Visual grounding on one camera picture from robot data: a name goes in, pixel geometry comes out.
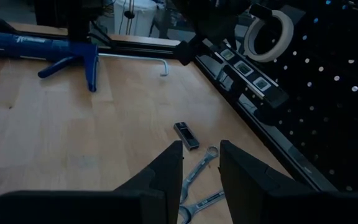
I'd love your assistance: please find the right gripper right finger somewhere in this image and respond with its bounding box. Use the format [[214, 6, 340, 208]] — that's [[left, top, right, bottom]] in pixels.
[[219, 139, 312, 224]]

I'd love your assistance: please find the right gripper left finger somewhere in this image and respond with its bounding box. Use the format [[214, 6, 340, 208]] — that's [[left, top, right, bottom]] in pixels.
[[114, 140, 183, 224]]

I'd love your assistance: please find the silver combination wrench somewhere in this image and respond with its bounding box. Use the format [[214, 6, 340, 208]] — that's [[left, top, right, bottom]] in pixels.
[[180, 145, 219, 203], [178, 189, 226, 224]]

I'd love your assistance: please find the white masking tape roll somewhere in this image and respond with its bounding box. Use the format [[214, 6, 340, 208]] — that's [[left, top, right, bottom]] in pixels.
[[243, 9, 295, 63]]

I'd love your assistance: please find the black peg board cart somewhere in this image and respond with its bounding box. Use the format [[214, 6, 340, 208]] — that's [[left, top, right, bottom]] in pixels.
[[194, 0, 358, 192]]

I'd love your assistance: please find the small black rectangular device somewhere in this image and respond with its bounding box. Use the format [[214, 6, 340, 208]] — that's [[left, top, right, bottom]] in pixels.
[[173, 121, 200, 151]]

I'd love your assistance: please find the white background bin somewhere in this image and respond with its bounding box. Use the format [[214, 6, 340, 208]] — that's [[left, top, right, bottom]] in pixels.
[[113, 0, 158, 37]]

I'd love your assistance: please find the black aluminium table frame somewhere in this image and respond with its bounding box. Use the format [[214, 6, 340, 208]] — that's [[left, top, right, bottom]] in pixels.
[[0, 4, 338, 192]]

